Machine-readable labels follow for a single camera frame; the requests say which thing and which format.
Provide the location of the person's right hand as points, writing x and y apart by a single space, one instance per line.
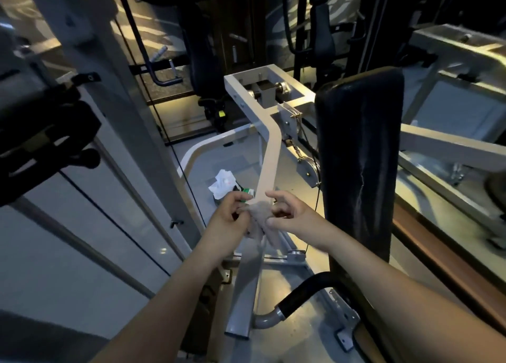
294 220

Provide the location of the person's left hand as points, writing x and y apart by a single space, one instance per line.
227 218

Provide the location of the person's left thumb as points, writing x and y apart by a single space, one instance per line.
241 197

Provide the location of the person's right thumb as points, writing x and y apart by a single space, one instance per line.
276 224

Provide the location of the grey cleaning cloth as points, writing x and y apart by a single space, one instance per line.
259 218

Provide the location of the person's left forearm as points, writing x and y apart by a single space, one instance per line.
166 303

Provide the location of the person's right forearm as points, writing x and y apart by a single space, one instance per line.
411 295

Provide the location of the white wet wipes pack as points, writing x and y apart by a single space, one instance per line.
227 186

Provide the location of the black padded backrest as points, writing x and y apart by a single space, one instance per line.
357 161

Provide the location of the brown wooden ledge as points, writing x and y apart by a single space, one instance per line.
446 264

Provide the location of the black padded seat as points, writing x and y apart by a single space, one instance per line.
322 26

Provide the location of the white gym machine frame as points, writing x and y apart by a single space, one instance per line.
261 177

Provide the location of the grey metal machine frame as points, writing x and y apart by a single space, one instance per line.
454 109

